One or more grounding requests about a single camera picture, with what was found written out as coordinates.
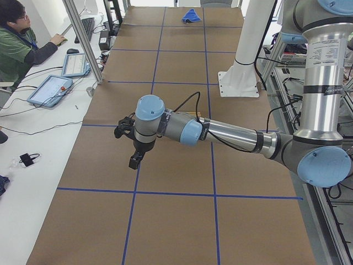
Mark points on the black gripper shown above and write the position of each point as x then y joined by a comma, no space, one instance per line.
142,146

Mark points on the blue microfiber towel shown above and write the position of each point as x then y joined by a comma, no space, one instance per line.
191,16

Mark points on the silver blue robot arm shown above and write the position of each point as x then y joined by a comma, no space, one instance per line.
236,119

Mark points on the white towel rack with wooden bars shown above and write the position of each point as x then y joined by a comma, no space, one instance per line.
194,113

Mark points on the blue teach pendant near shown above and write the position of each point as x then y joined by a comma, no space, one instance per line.
50,91

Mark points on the blue teach pendant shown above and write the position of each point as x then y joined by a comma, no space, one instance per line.
75,65
50,91

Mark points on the blue teach pendant far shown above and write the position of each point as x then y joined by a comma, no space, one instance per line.
75,65

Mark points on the black power brick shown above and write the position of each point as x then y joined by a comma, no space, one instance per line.
104,40

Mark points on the black computer mouse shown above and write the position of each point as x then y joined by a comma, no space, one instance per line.
72,51

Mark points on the black keyboard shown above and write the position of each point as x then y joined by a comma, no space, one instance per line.
88,24

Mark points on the person in green shirt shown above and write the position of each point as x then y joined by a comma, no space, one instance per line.
19,49

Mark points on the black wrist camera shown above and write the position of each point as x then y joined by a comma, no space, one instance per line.
125,127

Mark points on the small black adapter with cable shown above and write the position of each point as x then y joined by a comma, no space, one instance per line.
28,159

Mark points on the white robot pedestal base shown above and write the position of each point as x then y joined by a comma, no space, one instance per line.
240,79

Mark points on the aluminium frame post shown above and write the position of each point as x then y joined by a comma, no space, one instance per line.
83,39

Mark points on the aluminium side frame rail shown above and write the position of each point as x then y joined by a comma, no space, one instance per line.
327,212

